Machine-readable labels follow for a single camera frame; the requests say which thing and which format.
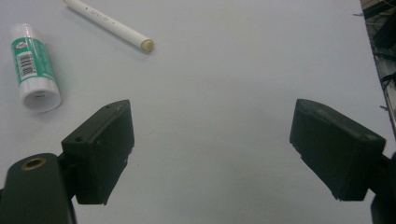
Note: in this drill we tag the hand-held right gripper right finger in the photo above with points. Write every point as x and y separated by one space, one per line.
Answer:
336 149

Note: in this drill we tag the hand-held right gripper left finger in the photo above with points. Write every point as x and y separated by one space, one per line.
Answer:
99 149

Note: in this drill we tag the green and white glue stick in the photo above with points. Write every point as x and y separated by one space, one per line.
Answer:
32 68

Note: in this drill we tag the white pen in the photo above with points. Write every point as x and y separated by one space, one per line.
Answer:
109 23

